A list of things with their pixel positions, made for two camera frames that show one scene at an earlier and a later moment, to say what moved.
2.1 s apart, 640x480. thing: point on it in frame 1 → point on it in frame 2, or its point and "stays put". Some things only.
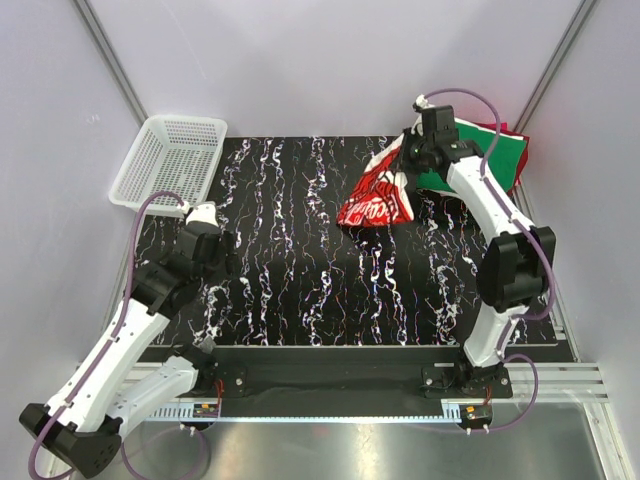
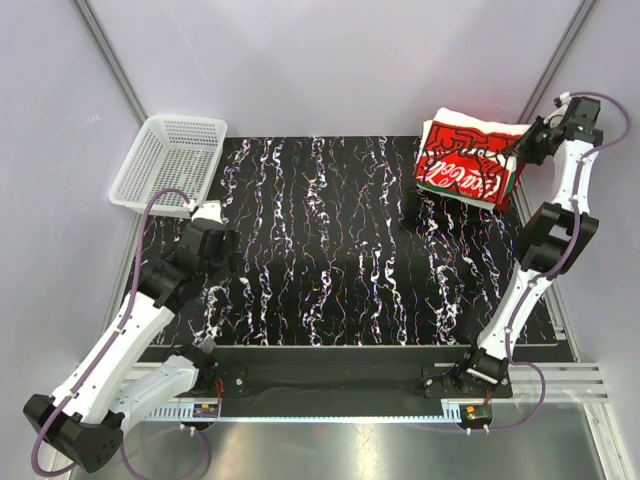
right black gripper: [403, 164] → [523, 151]
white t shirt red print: [382, 194] → [467, 158]
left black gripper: [229, 261] stays put
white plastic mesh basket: [176, 154] stays put
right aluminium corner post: [581, 15] stays put
